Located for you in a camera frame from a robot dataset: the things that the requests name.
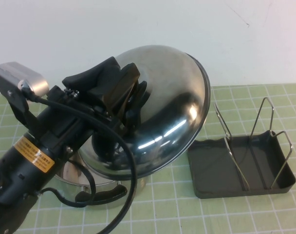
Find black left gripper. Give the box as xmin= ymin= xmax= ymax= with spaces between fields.
xmin=36 ymin=56 xmax=140 ymax=156

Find stainless steel domed pot lid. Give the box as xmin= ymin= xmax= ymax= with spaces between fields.
xmin=91 ymin=44 xmax=211 ymax=181

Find green checkered tablecloth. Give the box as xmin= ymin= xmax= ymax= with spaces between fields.
xmin=0 ymin=82 xmax=296 ymax=234

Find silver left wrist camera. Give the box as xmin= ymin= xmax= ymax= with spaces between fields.
xmin=0 ymin=61 xmax=50 ymax=98

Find thick black cable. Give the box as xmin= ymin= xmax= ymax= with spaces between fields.
xmin=21 ymin=82 xmax=139 ymax=234

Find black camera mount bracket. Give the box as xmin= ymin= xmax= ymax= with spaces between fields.
xmin=0 ymin=73 xmax=39 ymax=127

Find stainless steel pot black handles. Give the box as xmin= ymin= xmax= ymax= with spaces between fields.
xmin=53 ymin=151 xmax=153 ymax=210

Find thin black cable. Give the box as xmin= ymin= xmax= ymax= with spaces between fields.
xmin=37 ymin=168 xmax=100 ymax=208

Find grey tray wire lid rack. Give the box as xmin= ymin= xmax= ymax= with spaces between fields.
xmin=186 ymin=97 xmax=296 ymax=199

